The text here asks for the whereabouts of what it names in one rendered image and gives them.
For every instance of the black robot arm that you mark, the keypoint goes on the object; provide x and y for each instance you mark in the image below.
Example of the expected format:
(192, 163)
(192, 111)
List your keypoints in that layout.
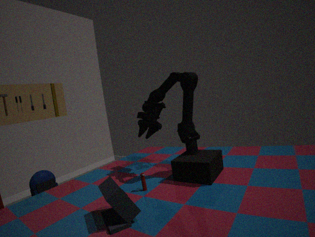
(188, 81)

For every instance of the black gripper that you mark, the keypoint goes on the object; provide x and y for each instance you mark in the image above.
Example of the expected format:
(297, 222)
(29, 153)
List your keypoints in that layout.
(153, 125)

